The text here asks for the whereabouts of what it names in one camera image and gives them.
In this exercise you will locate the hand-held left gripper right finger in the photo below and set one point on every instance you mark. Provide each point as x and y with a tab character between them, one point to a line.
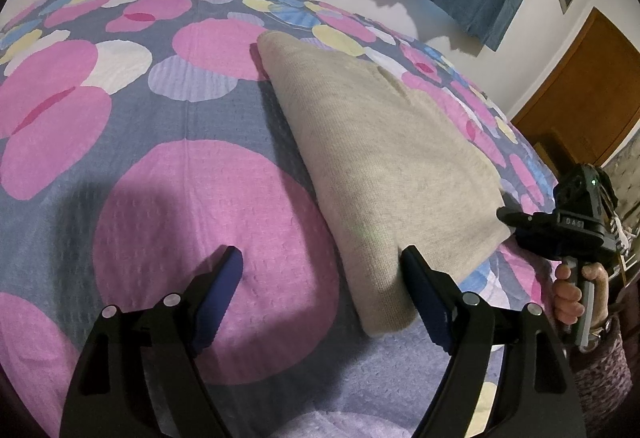
425	298

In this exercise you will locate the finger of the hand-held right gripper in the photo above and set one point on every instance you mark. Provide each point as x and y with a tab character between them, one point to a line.
522	218

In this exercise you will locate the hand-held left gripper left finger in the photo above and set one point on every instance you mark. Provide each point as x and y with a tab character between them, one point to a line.
220	298

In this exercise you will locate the beige knit sweater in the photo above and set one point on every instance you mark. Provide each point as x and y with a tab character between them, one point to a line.
380	158

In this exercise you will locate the person's right forearm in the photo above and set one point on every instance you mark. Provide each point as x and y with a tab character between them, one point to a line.
600	368

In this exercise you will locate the person's right hand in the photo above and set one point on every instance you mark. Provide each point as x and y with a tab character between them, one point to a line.
567	293

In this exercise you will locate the wooden door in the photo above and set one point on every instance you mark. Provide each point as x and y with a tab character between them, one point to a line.
585	88

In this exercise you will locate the polka dot blanket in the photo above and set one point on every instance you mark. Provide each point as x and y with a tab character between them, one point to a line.
150	158

